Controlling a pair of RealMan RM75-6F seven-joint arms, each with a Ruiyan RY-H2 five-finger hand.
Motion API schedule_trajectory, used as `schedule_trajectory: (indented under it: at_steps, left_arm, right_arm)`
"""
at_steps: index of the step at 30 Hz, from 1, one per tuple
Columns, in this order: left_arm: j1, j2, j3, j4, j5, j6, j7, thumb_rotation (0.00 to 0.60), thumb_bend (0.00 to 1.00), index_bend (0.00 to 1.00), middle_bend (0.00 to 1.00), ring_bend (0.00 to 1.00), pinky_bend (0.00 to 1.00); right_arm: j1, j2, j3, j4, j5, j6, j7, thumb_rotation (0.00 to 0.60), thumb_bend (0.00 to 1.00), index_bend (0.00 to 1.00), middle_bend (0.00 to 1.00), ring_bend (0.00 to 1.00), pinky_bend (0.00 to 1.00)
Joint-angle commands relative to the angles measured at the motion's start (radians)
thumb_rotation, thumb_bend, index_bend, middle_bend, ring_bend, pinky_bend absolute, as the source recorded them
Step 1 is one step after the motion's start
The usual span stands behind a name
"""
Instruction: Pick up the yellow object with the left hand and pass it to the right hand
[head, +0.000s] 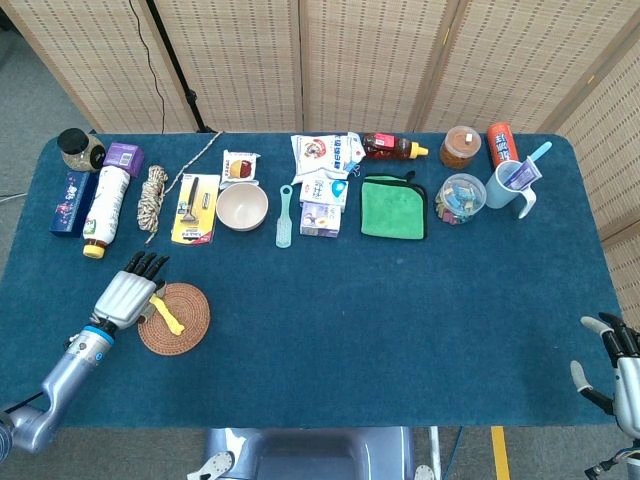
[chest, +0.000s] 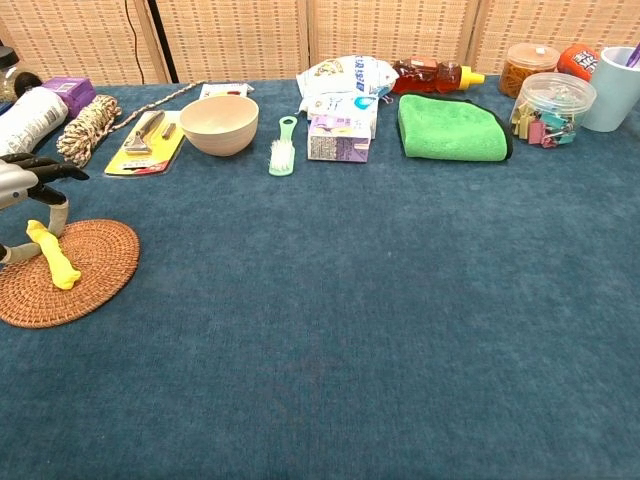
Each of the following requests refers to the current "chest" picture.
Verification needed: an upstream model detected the purple and white carton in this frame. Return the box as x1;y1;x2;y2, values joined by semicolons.
306;115;373;164

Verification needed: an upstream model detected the green microfiber cloth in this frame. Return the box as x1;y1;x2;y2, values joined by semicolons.
396;93;515;163

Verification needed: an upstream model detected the jar of rubber bands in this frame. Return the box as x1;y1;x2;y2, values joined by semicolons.
498;42;562;100

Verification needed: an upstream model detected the coiled braided rope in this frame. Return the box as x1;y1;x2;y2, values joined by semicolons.
56;80;207;171

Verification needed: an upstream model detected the razor in yellow blister pack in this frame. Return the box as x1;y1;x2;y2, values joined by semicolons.
103;109;187;177

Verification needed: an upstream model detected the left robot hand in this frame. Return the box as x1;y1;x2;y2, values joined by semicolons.
0;152;90;266

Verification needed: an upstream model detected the white drink bottle yellow cap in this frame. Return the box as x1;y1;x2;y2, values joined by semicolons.
0;85;70;157

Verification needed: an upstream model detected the purple cardboard box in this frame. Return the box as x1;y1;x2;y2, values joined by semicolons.
42;76;97;120

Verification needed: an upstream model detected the beige bowl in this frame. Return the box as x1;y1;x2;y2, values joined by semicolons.
178;94;260;158

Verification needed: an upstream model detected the clear jar of binder clips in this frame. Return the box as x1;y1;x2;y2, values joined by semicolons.
508;72;598;149

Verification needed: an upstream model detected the honey bottle yellow cap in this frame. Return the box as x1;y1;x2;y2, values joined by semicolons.
390;58;487;95

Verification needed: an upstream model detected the small white snack packet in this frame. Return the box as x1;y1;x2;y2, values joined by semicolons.
198;82;255;100

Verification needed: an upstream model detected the yellow rubbery stick toy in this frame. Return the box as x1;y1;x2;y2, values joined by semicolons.
25;219;82;290

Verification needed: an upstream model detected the thin black hanging cable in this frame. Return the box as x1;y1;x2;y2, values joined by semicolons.
123;0;146;85

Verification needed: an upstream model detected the bamboo folding screen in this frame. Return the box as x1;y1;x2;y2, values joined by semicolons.
0;0;640;86

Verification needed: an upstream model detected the blue velvet tablecloth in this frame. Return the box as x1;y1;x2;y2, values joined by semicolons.
0;78;640;480

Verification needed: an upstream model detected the light blue cup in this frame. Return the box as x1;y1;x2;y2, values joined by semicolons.
581;46;640;134

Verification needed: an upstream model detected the white printed bag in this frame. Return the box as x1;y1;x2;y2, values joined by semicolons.
295;54;400;101

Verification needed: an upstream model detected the black stand pole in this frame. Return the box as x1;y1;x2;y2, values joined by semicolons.
146;0;180;84

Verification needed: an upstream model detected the green handled brush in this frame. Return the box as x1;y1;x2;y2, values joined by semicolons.
268;115;299;177

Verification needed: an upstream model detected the orange can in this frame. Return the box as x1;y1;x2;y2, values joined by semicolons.
556;43;601;84

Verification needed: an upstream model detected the round woven rattan coaster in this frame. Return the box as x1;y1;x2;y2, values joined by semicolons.
0;218;141;330

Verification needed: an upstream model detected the glass jar black lid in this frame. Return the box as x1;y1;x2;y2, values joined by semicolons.
0;45;44;104

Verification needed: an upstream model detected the white and blue carton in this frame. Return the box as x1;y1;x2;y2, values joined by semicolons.
299;93;380;140

